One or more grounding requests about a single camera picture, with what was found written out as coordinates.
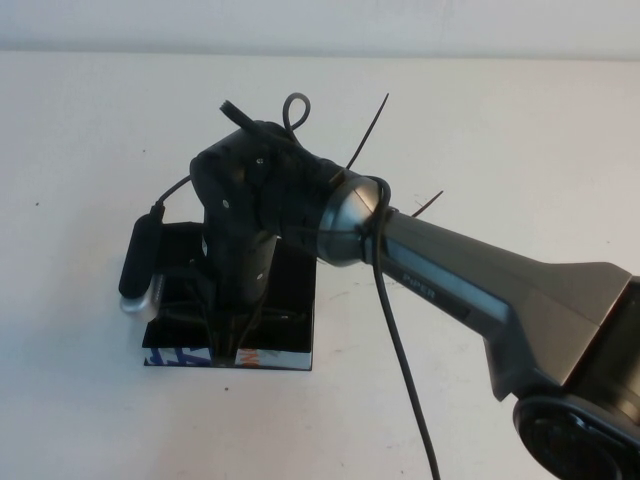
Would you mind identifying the black corrugated harness cable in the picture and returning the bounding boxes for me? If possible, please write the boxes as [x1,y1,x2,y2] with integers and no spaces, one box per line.
[218,99,301,146]

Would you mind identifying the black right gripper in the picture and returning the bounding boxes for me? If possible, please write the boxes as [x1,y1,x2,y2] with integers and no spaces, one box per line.
[201,233,277,369]

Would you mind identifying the black right camera bracket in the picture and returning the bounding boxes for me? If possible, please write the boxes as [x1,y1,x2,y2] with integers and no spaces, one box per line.
[158,221,209,281]

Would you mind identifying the black cable tie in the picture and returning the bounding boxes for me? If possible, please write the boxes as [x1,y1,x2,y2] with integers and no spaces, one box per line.
[347,92,392,169]
[412,189,445,219]

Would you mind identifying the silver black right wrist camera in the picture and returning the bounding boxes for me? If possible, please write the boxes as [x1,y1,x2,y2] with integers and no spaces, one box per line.
[117,211,164,322]

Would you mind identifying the black printed glasses case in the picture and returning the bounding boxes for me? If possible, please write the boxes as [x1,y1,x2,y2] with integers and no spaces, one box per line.
[141,233,318,374]

